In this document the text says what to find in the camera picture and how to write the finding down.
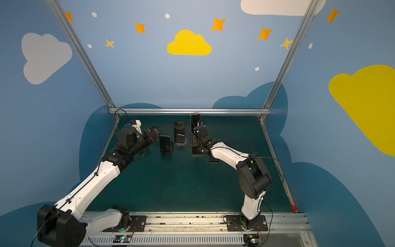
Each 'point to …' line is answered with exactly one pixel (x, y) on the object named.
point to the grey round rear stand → (182, 144)
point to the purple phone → (212, 160)
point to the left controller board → (122, 239)
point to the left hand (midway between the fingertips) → (160, 131)
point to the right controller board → (251, 240)
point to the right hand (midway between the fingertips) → (198, 135)
